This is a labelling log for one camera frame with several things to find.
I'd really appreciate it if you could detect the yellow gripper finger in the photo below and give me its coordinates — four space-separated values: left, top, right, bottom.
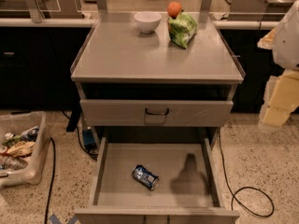
258 70 299 132

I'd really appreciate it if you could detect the blue pepsi can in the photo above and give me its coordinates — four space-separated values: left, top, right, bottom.
132 164 159 191

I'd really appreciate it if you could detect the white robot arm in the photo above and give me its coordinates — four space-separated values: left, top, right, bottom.
258 1 299 133

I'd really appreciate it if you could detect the grey drawer cabinet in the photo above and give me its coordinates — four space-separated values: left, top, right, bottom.
69 10 247 224

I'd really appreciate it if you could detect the open middle drawer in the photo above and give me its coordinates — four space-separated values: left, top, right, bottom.
75 139 239 224

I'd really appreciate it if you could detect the closed top drawer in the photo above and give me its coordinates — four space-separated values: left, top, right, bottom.
80 99 233 127

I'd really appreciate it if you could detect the green chip bag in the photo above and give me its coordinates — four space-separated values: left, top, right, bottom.
167 12 197 49

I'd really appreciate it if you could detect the orange fruit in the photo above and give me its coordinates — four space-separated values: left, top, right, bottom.
167 2 181 19

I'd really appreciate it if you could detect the white bowl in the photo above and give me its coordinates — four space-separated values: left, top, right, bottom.
134 11 162 34

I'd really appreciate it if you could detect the blue power adapter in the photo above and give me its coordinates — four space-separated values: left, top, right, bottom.
82 129 96 150

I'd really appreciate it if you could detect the blue tape on floor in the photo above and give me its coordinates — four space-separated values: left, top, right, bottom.
49 214 78 224

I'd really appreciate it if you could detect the clear plastic bin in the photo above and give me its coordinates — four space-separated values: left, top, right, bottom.
0 112 50 189

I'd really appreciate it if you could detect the black floor cable right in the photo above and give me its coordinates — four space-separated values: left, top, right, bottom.
217 131 276 218

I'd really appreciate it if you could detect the black floor cable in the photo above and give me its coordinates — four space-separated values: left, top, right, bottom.
217 131 276 218
44 136 57 224

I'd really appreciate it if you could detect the black floor cable left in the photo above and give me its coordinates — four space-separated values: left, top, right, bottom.
44 136 57 224

